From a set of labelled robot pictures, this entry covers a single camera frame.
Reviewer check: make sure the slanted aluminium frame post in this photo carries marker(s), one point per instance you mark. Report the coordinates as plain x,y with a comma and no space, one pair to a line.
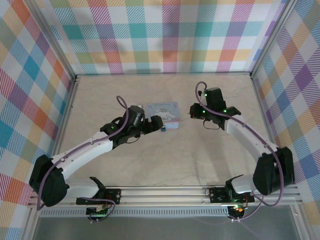
271,37
53,40

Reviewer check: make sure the grey sheet metal panel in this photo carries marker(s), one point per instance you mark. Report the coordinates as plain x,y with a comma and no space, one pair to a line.
162,228

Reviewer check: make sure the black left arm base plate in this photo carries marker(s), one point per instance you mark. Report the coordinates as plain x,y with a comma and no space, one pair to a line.
113,193

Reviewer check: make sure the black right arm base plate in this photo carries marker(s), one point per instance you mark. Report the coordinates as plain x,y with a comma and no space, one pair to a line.
217,193

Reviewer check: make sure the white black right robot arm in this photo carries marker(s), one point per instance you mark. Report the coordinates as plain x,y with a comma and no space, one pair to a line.
240,135

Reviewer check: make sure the pastel cartoon dog tin box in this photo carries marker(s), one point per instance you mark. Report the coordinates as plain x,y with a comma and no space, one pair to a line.
165,112

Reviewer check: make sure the thin aluminium table end rail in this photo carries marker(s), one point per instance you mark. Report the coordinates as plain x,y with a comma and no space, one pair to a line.
162,73

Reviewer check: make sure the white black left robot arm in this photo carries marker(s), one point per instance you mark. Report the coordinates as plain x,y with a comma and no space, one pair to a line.
82,150

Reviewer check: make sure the long aluminium mounting rail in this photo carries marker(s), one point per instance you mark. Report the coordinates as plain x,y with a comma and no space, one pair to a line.
162,195

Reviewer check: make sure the aluminium table side rail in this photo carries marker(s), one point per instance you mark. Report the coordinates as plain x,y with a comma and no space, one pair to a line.
263,112
70,105

